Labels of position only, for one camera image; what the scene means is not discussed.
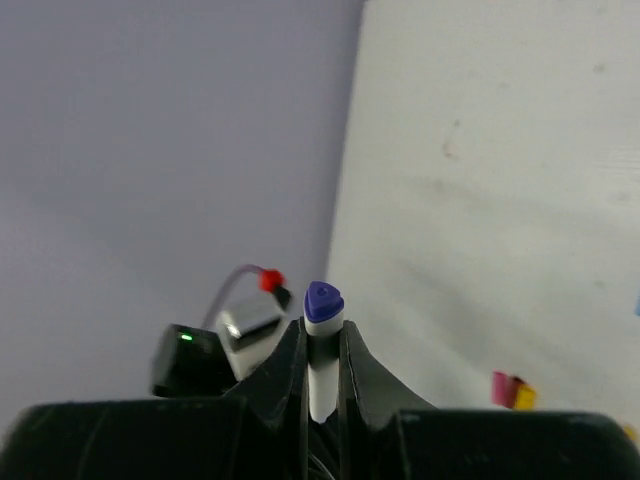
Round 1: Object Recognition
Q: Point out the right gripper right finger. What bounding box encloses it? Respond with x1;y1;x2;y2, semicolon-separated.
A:
338;321;639;479

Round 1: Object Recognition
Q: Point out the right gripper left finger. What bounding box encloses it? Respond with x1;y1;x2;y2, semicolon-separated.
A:
1;322;308;479

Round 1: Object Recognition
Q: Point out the pink pen cap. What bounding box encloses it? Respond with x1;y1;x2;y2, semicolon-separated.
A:
491;370;512;408

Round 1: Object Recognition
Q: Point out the purple cap thin pen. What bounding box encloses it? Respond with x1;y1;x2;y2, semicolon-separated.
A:
304;281;345;424

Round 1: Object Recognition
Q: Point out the yellow pen cap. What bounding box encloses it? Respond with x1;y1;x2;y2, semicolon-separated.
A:
513;382;537;411

